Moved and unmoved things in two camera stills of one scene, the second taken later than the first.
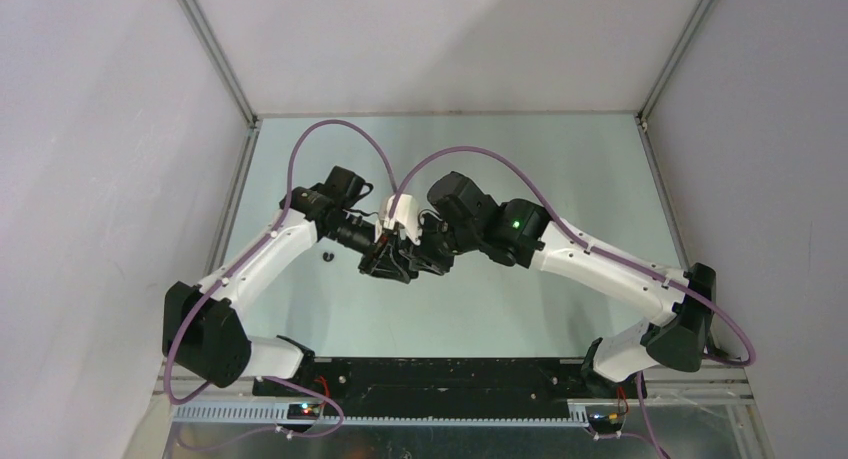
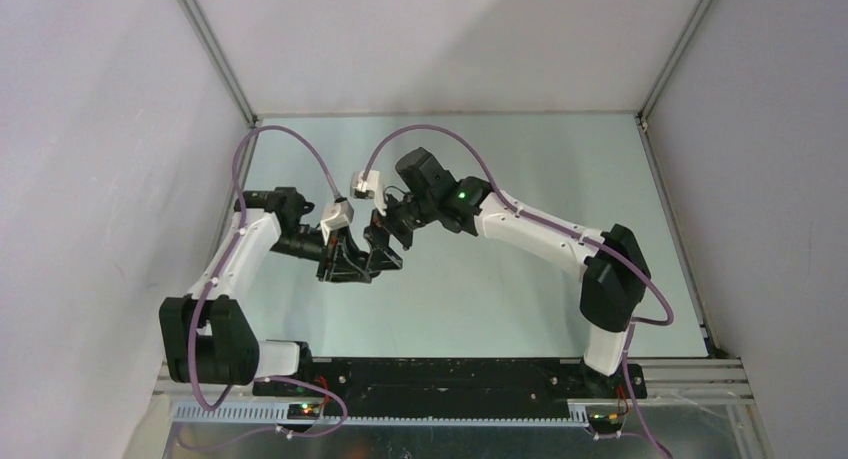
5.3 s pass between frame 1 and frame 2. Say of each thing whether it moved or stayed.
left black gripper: moved
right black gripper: moved
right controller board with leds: stayed
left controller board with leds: stayed
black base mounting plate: stayed
